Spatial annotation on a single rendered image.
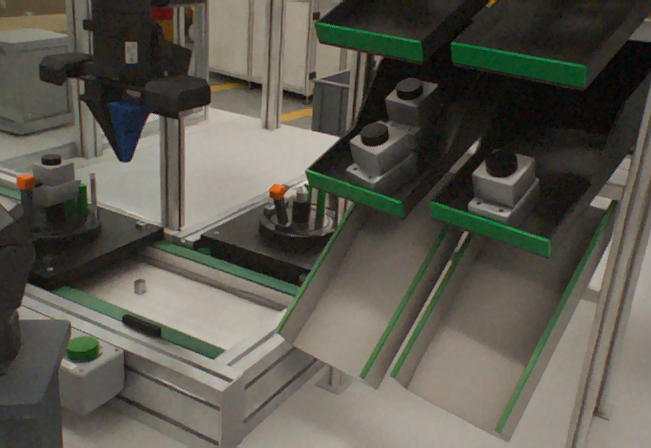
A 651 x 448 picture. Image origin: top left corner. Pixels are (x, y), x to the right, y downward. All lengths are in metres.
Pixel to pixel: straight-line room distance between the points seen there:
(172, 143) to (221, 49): 5.66
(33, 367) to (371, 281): 0.39
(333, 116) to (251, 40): 3.60
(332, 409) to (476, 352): 0.26
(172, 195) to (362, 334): 0.51
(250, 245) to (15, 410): 0.59
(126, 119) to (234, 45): 5.99
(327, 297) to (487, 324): 0.20
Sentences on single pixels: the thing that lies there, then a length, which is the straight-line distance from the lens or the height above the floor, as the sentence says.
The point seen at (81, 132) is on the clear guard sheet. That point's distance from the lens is 1.41.
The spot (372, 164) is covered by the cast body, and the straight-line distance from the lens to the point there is 0.79.
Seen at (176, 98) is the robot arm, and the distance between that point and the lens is 0.73.
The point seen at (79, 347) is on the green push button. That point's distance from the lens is 0.96.
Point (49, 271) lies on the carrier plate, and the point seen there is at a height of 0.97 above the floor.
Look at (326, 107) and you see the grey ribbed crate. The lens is 3.08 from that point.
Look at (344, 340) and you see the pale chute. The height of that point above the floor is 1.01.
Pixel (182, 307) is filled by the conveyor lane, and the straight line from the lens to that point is 1.15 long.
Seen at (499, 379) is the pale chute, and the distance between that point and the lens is 0.84.
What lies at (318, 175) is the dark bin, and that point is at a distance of 0.83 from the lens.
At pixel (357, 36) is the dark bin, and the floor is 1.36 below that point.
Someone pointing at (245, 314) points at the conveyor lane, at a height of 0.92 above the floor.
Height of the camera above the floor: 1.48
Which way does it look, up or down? 22 degrees down
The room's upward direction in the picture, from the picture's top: 4 degrees clockwise
